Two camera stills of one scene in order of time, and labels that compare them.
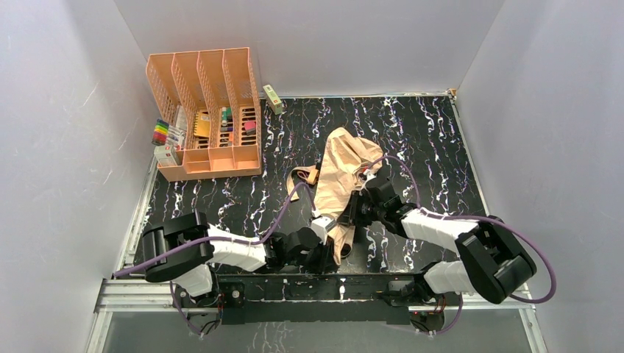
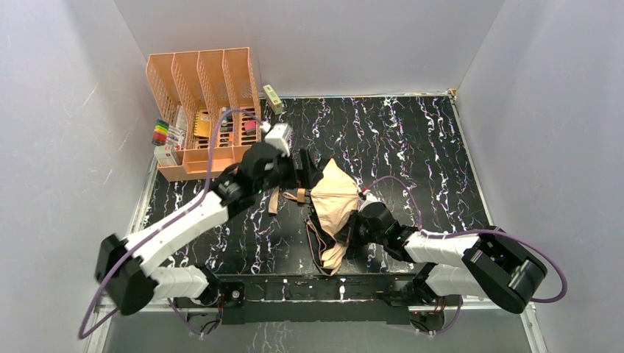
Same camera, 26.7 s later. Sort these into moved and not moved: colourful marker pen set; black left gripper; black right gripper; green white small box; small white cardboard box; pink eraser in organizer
Moved: black left gripper; black right gripper
Not moved: small white cardboard box; green white small box; colourful marker pen set; pink eraser in organizer
